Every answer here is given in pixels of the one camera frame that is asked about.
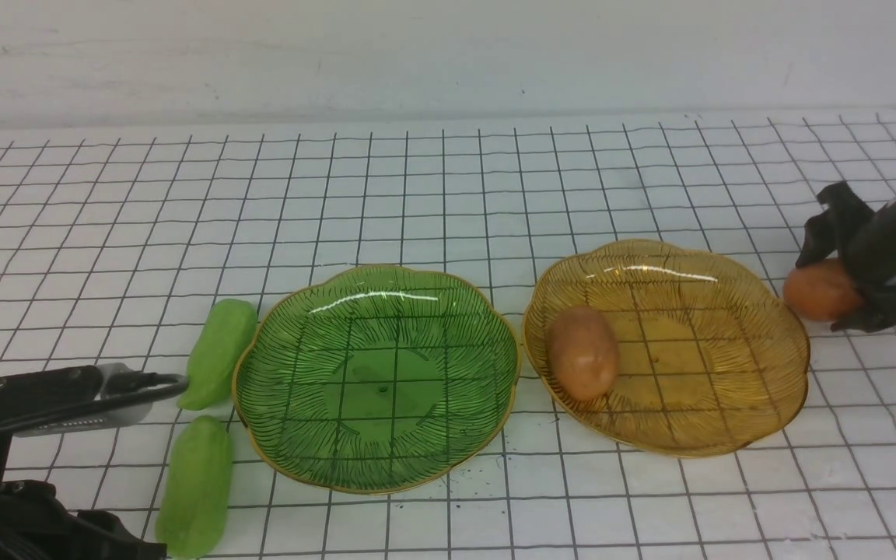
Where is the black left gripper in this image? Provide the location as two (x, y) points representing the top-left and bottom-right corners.
(0, 433), (168, 559)

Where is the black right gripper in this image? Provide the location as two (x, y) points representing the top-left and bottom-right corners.
(796, 181), (896, 333)

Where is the brown potato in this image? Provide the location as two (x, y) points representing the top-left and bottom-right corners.
(545, 307), (619, 401)
(782, 258), (865, 323)

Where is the blunt green cucumber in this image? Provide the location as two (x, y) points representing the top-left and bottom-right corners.
(154, 415), (233, 559)

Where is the pointed green cucumber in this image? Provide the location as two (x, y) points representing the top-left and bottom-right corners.
(177, 299), (258, 411)

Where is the amber glass plate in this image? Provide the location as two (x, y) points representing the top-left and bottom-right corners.
(522, 239), (810, 457)

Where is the white grid tablecloth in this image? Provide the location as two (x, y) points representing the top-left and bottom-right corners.
(0, 110), (896, 559)

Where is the green glass plate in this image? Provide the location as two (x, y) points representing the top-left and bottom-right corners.
(232, 265), (522, 494)

